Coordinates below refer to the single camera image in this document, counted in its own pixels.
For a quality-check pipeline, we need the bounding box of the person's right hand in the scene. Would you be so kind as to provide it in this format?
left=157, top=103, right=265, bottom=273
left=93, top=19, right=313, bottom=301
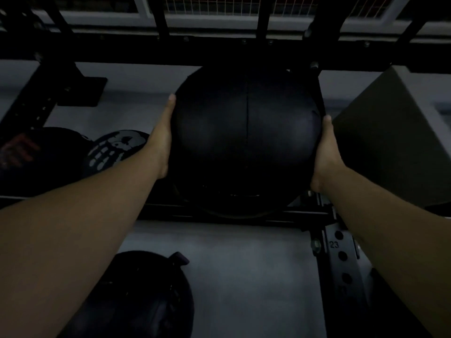
left=310, top=115, right=348, bottom=193

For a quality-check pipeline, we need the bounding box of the person's left hand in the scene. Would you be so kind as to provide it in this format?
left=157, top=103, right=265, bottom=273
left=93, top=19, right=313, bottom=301
left=146, top=94, right=177, bottom=180

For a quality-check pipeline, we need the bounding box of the ball with white handprint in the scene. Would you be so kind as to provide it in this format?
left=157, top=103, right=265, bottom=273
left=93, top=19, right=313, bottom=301
left=81, top=129, right=150, bottom=180

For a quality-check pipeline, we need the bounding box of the large plain black medicine ball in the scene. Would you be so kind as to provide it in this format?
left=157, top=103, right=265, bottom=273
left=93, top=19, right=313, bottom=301
left=171, top=65, right=325, bottom=219

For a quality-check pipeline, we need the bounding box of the black steel storage rack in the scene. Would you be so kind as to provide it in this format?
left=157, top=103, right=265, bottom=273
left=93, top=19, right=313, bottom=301
left=0, top=0, right=451, bottom=338

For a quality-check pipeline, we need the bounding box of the ball with red handprint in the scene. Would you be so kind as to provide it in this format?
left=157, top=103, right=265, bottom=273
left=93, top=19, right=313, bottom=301
left=0, top=127, right=94, bottom=198

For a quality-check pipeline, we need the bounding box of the stitched panel black medicine ball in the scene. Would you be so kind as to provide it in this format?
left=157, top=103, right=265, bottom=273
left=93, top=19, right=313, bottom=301
left=58, top=250, right=195, bottom=338

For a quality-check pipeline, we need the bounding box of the person's right forearm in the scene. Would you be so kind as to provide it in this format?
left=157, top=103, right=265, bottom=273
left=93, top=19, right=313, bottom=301
left=319, top=163, right=451, bottom=338

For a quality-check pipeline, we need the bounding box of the person's left forearm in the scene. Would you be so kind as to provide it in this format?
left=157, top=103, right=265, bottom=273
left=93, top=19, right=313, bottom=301
left=0, top=142, right=166, bottom=338

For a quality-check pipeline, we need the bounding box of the grey plyo box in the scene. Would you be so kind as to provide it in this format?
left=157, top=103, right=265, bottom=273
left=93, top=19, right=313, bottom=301
left=332, top=65, right=451, bottom=208

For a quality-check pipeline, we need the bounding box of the white framed mesh window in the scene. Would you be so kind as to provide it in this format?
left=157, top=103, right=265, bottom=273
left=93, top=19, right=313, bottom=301
left=33, top=0, right=451, bottom=36

